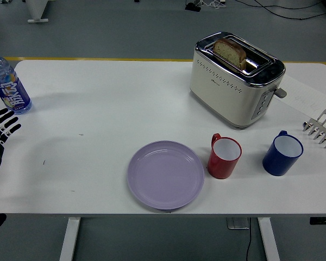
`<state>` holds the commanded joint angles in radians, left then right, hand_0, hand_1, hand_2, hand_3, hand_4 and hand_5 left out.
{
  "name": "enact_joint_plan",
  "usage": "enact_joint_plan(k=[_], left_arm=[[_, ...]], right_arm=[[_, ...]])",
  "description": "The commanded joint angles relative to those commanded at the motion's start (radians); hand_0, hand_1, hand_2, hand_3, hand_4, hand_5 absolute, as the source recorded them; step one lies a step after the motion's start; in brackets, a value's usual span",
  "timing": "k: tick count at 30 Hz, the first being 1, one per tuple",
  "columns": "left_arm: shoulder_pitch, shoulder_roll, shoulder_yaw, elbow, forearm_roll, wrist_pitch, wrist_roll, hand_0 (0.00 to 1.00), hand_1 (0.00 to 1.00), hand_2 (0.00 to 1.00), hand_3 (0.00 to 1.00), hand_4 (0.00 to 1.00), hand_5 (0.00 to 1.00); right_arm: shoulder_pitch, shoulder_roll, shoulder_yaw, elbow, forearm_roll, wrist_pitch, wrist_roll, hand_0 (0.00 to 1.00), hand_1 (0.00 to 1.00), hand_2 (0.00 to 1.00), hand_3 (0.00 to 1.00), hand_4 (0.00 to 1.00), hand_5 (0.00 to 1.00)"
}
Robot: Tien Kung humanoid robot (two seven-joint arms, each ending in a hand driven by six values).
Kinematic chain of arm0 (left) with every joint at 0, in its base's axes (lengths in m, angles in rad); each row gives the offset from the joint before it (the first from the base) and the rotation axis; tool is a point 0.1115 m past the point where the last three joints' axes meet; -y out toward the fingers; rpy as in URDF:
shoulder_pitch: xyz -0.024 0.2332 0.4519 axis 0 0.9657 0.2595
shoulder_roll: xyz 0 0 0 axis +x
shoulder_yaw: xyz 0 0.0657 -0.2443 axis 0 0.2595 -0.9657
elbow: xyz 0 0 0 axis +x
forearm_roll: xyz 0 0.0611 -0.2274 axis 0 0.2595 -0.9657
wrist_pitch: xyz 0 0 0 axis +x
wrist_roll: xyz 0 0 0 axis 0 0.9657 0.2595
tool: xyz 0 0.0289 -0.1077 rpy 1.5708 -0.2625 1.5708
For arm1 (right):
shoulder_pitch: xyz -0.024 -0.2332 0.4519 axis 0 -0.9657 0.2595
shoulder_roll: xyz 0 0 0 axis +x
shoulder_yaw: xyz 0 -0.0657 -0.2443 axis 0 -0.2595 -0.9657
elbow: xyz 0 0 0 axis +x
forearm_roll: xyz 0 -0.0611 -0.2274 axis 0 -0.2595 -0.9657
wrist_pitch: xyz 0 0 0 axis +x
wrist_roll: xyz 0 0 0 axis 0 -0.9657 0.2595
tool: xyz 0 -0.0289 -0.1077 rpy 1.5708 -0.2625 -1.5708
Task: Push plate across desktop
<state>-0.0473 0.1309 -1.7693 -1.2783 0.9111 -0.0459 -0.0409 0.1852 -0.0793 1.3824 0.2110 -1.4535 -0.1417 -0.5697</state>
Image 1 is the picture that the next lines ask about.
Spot purple plate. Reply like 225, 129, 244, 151
127, 140, 205, 210

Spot blue drink bottle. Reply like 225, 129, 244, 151
0, 48, 33, 115

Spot white table leg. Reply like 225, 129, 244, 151
59, 217, 81, 261
257, 217, 280, 261

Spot yellow floor tape line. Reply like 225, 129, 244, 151
4, 56, 326, 66

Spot white stand foot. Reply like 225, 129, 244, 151
26, 0, 49, 23

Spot red mug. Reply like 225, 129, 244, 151
207, 133, 242, 179

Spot cream and chrome toaster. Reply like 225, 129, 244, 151
189, 32, 287, 130

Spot black device on floor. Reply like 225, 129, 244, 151
184, 2, 202, 13

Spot bread slice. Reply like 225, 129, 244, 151
212, 38, 247, 69

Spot grey box under table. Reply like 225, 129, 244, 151
227, 217, 250, 230

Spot blue mug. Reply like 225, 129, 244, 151
262, 130, 304, 177

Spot white paper sheet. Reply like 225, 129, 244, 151
274, 74, 326, 120

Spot metal toast rack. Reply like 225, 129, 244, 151
303, 109, 326, 150

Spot white floor cables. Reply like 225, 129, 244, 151
200, 0, 226, 8

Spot black cable under table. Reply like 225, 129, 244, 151
246, 228, 254, 261

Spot black floor cable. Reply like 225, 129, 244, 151
254, 0, 326, 21

